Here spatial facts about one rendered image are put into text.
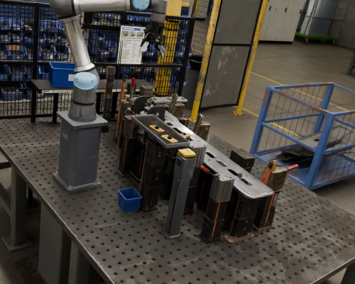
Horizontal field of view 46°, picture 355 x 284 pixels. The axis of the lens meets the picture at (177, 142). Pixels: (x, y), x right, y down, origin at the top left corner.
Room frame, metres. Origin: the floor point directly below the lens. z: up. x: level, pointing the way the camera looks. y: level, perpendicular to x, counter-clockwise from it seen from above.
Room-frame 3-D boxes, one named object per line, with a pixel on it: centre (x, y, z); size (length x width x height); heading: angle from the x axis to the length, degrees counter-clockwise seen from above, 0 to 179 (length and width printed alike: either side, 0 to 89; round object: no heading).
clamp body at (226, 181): (1.78, -0.25, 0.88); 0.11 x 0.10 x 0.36; 126
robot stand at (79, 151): (2.10, 0.53, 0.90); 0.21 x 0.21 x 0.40; 43
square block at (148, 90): (3.03, 0.30, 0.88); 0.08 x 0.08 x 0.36; 36
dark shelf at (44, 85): (2.97, 0.66, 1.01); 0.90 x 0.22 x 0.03; 126
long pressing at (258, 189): (2.35, -0.05, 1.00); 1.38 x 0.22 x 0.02; 36
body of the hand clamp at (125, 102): (2.64, 0.38, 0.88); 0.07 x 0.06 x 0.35; 126
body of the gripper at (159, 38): (2.28, 0.21, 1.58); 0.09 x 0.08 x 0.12; 35
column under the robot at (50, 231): (2.10, 0.53, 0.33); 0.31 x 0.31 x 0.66; 43
